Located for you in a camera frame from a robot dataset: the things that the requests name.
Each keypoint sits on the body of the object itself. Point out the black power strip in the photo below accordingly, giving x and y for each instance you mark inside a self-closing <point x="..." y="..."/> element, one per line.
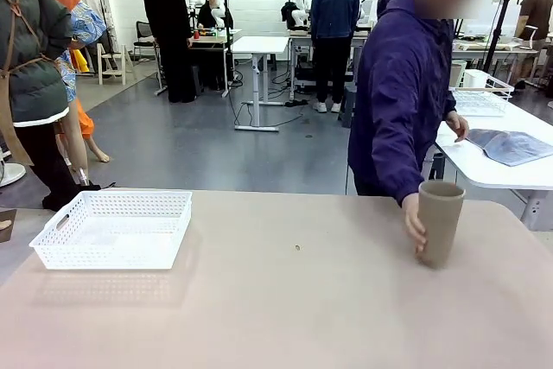
<point x="296" y="103"/>

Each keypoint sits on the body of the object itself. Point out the person's left hand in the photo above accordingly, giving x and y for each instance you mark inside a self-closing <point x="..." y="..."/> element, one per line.
<point x="460" y="125"/>

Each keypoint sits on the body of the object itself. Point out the person in brown shirt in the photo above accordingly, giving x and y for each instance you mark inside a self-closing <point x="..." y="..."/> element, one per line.
<point x="535" y="10"/>

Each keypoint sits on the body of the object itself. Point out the grey stool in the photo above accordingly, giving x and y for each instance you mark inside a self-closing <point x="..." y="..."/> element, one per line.
<point x="347" y="105"/>

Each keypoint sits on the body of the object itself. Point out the black chair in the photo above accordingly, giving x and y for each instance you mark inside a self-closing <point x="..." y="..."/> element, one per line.
<point x="142" y="29"/>

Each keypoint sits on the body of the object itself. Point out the white fan base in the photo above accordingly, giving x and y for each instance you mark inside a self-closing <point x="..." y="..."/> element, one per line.
<point x="10" y="172"/>

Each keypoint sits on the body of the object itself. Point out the white container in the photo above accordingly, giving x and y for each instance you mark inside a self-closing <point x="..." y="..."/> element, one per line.
<point x="475" y="78"/>

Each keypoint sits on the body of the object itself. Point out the person's right hand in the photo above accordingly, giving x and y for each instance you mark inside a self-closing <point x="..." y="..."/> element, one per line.
<point x="414" y="222"/>

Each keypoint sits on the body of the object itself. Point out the person in black clothes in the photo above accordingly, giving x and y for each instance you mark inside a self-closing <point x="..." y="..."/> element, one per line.
<point x="166" y="10"/>

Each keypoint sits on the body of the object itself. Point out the wooden top desk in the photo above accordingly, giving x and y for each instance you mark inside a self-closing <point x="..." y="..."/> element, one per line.
<point x="211" y="40"/>

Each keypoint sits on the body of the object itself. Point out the seated person in black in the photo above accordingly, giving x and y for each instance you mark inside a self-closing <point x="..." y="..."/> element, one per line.
<point x="207" y="17"/>

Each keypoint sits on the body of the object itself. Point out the long grey desk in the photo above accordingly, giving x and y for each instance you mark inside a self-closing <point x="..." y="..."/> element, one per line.
<point x="302" y="36"/>

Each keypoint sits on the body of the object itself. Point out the person in blue jacket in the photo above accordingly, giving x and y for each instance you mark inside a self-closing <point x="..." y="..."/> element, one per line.
<point x="334" y="6"/>

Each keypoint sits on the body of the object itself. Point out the person in purple jacket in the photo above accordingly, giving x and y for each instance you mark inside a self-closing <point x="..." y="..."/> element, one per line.
<point x="397" y="84"/>

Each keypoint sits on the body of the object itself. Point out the black tripod stand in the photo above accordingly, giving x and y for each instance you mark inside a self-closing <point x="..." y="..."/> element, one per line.
<point x="501" y="19"/>

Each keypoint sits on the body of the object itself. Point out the mannequin green puffer brown apron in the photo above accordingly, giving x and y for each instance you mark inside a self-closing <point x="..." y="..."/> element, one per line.
<point x="30" y="62"/>

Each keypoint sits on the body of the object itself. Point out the white height-adjustable desk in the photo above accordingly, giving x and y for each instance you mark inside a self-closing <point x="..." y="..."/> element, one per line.
<point x="259" y="45"/>

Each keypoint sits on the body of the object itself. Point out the mannequin orange and blue clothes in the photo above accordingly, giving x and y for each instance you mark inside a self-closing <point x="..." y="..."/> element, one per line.
<point x="86" y="23"/>

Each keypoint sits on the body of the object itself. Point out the blue grey cloth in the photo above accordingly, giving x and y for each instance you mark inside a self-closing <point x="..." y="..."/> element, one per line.
<point x="510" y="146"/>

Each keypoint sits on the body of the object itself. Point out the wooden step stool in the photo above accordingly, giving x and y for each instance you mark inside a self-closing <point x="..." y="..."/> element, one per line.
<point x="113" y="56"/>

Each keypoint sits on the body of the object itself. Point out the person's right forearm purple sleeve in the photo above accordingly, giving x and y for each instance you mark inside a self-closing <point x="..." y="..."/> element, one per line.
<point x="399" y="170"/>

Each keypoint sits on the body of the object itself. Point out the person's left forearm purple sleeve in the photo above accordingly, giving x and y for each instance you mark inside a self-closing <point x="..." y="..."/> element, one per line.
<point x="449" y="103"/>

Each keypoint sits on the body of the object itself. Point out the white perforated plastic basket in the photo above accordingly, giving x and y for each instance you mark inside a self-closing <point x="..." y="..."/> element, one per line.
<point x="112" y="256"/>

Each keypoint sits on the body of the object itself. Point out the white table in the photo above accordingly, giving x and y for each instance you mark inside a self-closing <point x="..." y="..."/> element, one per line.
<point x="497" y="176"/>

